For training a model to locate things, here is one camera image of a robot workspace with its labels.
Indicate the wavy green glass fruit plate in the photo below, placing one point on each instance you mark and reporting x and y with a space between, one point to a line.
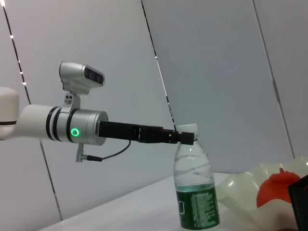
240 190

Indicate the clear water bottle green label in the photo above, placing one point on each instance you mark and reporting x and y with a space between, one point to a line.
195 180

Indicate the black mesh pen holder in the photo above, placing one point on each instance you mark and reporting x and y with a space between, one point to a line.
300 202

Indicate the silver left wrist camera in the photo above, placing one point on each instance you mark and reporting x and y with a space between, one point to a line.
74 77

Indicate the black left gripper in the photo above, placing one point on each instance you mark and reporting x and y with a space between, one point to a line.
125 132

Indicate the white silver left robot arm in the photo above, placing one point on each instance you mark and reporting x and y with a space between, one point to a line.
33 122

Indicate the orange knitted toy fruit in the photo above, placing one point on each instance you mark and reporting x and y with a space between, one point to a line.
274 187

